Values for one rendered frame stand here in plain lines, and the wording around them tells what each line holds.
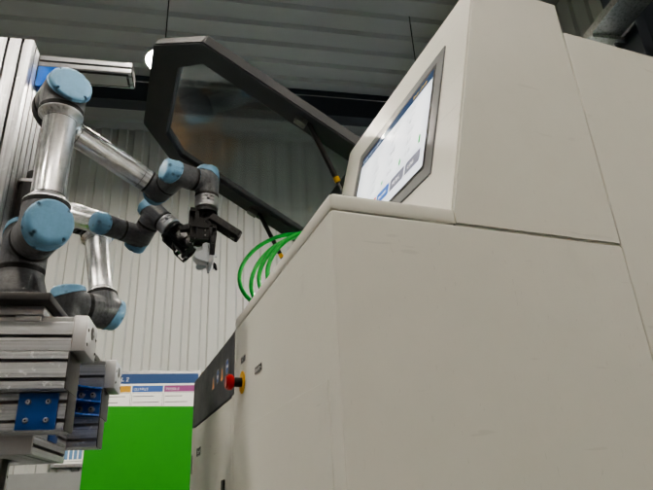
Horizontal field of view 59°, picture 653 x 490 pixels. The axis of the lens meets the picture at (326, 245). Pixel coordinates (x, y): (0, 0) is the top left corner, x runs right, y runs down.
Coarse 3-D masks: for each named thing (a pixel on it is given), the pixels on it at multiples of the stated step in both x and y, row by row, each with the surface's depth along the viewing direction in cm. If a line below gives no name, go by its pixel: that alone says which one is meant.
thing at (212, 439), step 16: (224, 416) 149; (208, 432) 169; (224, 432) 147; (192, 448) 195; (208, 448) 167; (224, 448) 145; (192, 464) 192; (208, 464) 164; (224, 464) 143; (192, 480) 188; (208, 480) 162; (224, 480) 141
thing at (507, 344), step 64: (512, 0) 126; (448, 64) 121; (512, 64) 117; (448, 128) 110; (512, 128) 109; (576, 128) 116; (448, 192) 100; (512, 192) 103; (576, 192) 108; (320, 256) 90; (384, 256) 88; (448, 256) 92; (512, 256) 97; (576, 256) 102; (256, 320) 127; (320, 320) 87; (384, 320) 83; (448, 320) 87; (512, 320) 91; (576, 320) 96; (640, 320) 101; (256, 384) 121; (320, 384) 84; (384, 384) 79; (448, 384) 83; (512, 384) 87; (576, 384) 91; (640, 384) 95; (256, 448) 115; (320, 448) 81; (384, 448) 76; (448, 448) 79; (512, 448) 82; (576, 448) 86; (640, 448) 90
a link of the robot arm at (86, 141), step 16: (32, 112) 166; (80, 128) 173; (80, 144) 174; (96, 144) 175; (112, 144) 180; (96, 160) 178; (112, 160) 178; (128, 160) 181; (128, 176) 182; (144, 176) 183; (144, 192) 188; (160, 192) 185
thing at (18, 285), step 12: (0, 264) 148; (12, 264) 147; (24, 264) 148; (0, 276) 145; (12, 276) 145; (24, 276) 146; (36, 276) 149; (0, 288) 143; (12, 288) 143; (24, 288) 144; (36, 288) 148
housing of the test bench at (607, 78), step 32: (576, 64) 125; (608, 64) 129; (640, 64) 134; (608, 96) 124; (640, 96) 128; (608, 128) 120; (640, 128) 124; (608, 160) 116; (640, 160) 119; (608, 192) 112; (640, 192) 115; (640, 224) 111; (640, 256) 108; (640, 288) 104
